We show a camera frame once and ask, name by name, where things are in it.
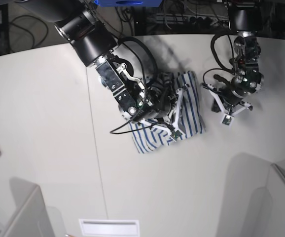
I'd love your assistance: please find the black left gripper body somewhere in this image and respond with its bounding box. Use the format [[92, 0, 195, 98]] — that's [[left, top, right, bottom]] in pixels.
[[214, 74, 263, 110]]

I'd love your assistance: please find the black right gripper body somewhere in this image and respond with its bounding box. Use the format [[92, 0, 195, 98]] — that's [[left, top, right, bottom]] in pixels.
[[122, 82, 179, 123]]

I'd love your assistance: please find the blue white striped T-shirt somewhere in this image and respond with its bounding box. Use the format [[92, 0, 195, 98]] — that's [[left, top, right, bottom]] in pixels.
[[129, 71, 205, 154]]

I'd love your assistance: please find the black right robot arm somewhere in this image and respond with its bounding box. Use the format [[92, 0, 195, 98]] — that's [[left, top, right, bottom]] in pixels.
[[16, 0, 177, 122]]

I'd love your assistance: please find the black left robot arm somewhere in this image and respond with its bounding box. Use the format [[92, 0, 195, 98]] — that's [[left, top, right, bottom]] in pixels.
[[211, 0, 264, 113]]

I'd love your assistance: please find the white power strip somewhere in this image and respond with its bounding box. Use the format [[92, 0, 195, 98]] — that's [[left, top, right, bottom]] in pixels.
[[151, 13, 228, 24]]

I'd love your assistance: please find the blue box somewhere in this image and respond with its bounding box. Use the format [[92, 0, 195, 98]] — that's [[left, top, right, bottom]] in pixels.
[[94, 0, 162, 7]]

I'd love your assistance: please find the grey right bin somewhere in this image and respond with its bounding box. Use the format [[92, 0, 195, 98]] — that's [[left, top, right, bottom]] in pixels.
[[252, 164, 285, 237]]

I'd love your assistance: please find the white table slot plate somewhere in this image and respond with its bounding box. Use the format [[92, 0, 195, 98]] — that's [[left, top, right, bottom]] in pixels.
[[79, 219, 140, 237]]

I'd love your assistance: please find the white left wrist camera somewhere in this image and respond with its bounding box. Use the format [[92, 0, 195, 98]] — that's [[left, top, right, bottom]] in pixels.
[[201, 82, 253, 126]]

